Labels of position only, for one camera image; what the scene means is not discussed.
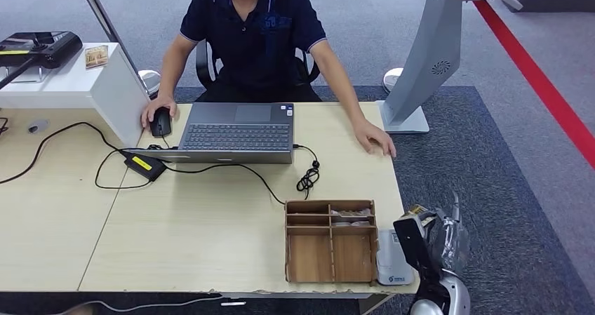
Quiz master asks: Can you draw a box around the black computer mouse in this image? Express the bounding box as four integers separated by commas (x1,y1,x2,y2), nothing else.
149,107,173,138

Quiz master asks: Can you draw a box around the black mouse cable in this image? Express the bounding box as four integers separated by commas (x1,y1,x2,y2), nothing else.
147,136,172,151

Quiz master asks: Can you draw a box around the grey kiosk stand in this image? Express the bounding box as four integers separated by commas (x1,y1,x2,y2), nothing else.
378,0,524,134

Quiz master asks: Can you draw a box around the black office chair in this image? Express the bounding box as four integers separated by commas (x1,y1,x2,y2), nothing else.
195,39,321,91

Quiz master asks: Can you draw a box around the clear plastic film wrap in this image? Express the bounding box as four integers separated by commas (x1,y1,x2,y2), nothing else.
434,215,469,272

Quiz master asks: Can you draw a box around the bundled black cable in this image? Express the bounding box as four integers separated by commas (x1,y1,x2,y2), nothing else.
293,143,321,201

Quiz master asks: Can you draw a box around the person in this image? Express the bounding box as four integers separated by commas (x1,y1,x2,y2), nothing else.
140,0,397,158

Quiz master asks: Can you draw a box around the metal pole stand round base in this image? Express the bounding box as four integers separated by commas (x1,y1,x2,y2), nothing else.
74,0,162,100

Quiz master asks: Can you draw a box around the person's left hand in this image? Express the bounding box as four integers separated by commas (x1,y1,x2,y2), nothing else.
353,117,397,158

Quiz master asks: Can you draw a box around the clear acrylic stand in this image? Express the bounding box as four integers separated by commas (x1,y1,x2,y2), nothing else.
0,66,45,84

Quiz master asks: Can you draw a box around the white cabinet box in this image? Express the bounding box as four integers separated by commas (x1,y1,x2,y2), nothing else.
0,42,151,149

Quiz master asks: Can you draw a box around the black power adapter yellow label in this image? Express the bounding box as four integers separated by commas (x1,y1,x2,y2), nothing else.
123,151,167,182

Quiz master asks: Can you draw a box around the dark blue rug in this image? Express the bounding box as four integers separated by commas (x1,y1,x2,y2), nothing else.
174,86,595,315

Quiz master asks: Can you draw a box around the thin black cable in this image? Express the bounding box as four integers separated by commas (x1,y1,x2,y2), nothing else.
162,163,286,207

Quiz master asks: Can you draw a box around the brown picture card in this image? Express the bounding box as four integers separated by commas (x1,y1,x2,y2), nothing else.
85,45,109,69

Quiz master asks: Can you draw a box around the white round stand base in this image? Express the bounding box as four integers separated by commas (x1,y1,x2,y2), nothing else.
382,67,404,94

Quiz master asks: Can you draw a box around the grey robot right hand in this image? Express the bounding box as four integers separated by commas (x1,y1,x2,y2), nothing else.
425,192,470,276

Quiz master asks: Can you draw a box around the white cable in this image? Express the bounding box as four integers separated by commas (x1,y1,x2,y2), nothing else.
60,295,224,315

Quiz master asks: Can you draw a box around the wooden organizer box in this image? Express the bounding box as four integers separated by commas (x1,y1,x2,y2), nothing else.
284,199,380,285

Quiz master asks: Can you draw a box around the white card reader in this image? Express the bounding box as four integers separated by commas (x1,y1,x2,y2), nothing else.
375,229,416,287

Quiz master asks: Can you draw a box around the black power cable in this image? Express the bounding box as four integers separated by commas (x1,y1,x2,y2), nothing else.
0,121,154,191

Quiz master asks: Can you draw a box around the grey laptop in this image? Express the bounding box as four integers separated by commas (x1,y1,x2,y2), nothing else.
125,102,295,165

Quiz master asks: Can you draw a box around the person's right hand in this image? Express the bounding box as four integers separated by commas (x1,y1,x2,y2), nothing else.
140,93,179,129

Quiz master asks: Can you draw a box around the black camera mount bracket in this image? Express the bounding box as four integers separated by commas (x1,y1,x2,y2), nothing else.
393,217,440,283

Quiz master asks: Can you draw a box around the black slanted bar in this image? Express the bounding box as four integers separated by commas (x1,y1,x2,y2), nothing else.
0,57,37,91

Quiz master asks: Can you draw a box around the black terminal device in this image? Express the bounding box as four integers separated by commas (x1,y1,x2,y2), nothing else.
0,31,83,69

